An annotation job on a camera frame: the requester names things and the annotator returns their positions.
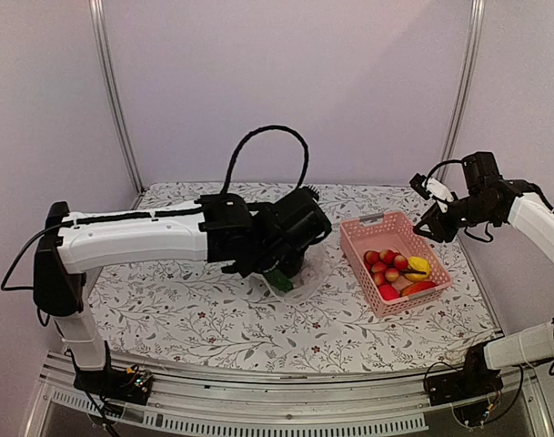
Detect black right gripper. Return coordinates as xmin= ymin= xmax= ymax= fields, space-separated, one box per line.
xmin=413 ymin=193 xmax=498 ymax=243

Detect clear zip top bag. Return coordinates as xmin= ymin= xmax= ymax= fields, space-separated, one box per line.
xmin=248 ymin=243 xmax=339 ymax=305

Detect yellow lemon toy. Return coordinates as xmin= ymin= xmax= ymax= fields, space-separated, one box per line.
xmin=404 ymin=257 xmax=431 ymax=282

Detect red strawberry toy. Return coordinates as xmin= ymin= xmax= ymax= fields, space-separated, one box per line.
xmin=378 ymin=284 xmax=400 ymax=301

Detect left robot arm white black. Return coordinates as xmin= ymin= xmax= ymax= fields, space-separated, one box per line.
xmin=33 ymin=187 xmax=332 ymax=395

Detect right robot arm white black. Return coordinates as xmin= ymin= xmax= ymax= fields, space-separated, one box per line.
xmin=409 ymin=151 xmax=554 ymax=397

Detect pink perforated plastic basket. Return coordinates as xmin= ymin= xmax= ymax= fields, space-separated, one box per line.
xmin=340 ymin=211 xmax=452 ymax=318

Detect red yellow apple toy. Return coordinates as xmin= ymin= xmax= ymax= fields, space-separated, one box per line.
xmin=379 ymin=249 xmax=397 ymax=265

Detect small red peach toy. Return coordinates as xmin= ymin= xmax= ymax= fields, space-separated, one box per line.
xmin=384 ymin=268 xmax=400 ymax=283

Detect orange red mango toy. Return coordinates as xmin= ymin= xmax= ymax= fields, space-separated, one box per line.
xmin=400 ymin=280 xmax=437 ymax=297

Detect red yellow peach toy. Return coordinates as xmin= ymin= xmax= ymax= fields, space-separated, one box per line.
xmin=363 ymin=250 xmax=380 ymax=266

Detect floral patterned tablecloth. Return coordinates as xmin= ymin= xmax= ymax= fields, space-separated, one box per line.
xmin=74 ymin=181 xmax=496 ymax=374

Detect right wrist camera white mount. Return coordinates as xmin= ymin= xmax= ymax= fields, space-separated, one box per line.
xmin=409 ymin=173 xmax=455 ymax=213

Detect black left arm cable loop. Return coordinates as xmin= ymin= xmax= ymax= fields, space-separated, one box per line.
xmin=221 ymin=125 xmax=310 ymax=197

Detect right aluminium frame post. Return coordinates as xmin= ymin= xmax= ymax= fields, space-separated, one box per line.
xmin=441 ymin=0 xmax=485 ymax=160

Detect aluminium frame post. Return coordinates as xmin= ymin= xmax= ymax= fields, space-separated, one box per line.
xmin=441 ymin=0 xmax=485 ymax=160
xmin=88 ymin=0 xmax=145 ymax=196

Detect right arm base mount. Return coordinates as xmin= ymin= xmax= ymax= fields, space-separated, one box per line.
xmin=423 ymin=342 xmax=503 ymax=427

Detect front aluminium rail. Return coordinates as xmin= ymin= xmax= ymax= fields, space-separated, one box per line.
xmin=20 ymin=352 xmax=554 ymax=436

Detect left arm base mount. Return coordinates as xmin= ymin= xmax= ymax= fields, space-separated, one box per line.
xmin=74 ymin=362 xmax=154 ymax=406

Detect left aluminium frame post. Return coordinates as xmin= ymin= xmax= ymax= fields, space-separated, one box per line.
xmin=88 ymin=0 xmax=145 ymax=196

